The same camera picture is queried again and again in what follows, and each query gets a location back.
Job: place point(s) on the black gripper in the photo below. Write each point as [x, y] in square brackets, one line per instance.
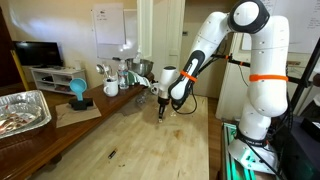
[162, 102]

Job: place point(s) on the cream letter tile H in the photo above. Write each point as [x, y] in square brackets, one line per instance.
[160, 121]

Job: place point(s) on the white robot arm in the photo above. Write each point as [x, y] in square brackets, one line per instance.
[266, 50]

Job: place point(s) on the cream letter tile M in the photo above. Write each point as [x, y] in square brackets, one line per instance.
[171, 115]

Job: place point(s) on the crushed clear plastic bottle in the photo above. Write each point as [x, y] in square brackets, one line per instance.
[141, 98]

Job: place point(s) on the green striped white towel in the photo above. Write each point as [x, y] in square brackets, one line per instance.
[138, 79]

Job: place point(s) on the steel mixing bowl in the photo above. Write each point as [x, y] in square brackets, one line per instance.
[141, 67]

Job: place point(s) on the clear water bottle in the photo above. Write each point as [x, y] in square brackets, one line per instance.
[123, 76]

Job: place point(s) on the clear pump sanitizer bottle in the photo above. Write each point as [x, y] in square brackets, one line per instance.
[137, 57]

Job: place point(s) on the black marker pen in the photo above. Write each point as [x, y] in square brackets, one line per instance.
[112, 154]

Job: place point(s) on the metal spoon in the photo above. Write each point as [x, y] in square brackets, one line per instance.
[107, 69]

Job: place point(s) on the white tall cabinet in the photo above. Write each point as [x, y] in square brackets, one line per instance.
[230, 96]

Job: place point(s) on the metal ladle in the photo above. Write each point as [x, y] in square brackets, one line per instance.
[100, 69]

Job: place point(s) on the white door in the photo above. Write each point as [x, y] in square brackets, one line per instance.
[166, 33]

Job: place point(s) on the black block base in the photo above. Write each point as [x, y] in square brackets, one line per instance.
[81, 104]

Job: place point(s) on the black metal bar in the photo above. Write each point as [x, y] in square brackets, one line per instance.
[235, 61]

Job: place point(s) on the brown cardboard sheet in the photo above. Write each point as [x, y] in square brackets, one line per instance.
[71, 116]

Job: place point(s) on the white paper sheet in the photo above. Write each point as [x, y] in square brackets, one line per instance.
[109, 25]

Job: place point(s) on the white television stand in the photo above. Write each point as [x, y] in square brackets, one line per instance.
[60, 80]

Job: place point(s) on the aluminium foil tray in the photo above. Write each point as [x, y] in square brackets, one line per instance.
[40, 100]

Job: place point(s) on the brown wooden table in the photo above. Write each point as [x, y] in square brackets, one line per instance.
[40, 146]

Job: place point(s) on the black flat television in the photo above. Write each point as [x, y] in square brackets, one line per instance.
[38, 53]

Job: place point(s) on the black computer case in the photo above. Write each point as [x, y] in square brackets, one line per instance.
[300, 156]

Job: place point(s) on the red white food packet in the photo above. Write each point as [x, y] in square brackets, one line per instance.
[15, 120]

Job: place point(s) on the black tripod pole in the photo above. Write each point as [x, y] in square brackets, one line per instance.
[305, 72]

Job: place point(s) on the wall switch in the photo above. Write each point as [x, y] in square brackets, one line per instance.
[184, 33]

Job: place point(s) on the small wall whiteboard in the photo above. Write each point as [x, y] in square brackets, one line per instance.
[131, 33]

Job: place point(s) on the large wall whiteboard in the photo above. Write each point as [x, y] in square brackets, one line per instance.
[305, 26]

